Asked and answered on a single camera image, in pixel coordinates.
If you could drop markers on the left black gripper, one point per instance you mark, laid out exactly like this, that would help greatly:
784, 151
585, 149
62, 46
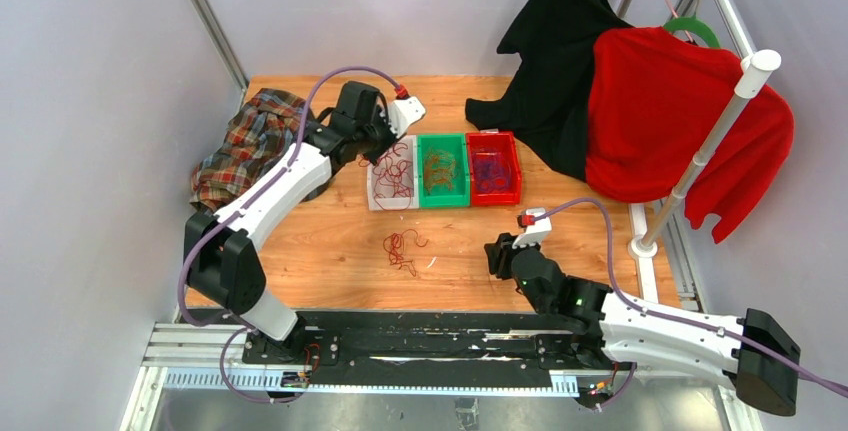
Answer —
391, 138

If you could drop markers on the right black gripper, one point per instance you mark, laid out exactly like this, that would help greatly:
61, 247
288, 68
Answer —
501, 253

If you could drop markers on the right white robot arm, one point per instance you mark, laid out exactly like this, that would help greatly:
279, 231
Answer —
751, 355

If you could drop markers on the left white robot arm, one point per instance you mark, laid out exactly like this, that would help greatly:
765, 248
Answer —
222, 250

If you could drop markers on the white plastic bin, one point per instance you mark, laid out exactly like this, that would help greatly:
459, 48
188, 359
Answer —
392, 184

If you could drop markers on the red plastic bin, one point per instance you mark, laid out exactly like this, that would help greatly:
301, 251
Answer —
495, 171

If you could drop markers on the green plastic bin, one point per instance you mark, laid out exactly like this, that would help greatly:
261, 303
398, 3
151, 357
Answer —
444, 175

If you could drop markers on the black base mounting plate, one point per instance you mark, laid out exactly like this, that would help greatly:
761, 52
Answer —
447, 334

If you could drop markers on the plaid flannel shirt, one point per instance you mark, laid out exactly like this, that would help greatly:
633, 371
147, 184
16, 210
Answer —
256, 138

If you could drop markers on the black t-shirt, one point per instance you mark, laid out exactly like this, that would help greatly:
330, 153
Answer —
545, 105

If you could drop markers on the red t-shirt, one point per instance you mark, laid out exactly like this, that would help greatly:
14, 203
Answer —
654, 99

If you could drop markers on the green hanger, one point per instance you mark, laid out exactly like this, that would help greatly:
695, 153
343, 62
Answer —
694, 26

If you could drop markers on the white clothes rack pole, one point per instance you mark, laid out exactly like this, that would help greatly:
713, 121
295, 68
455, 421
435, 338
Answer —
757, 68

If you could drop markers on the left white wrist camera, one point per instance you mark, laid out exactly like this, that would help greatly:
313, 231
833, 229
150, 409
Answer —
403, 113

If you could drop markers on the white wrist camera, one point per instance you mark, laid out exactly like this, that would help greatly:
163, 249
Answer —
403, 113
536, 226

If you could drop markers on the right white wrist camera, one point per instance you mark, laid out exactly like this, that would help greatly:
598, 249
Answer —
536, 226

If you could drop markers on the slotted aluminium rail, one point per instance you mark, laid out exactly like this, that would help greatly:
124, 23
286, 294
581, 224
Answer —
218, 357

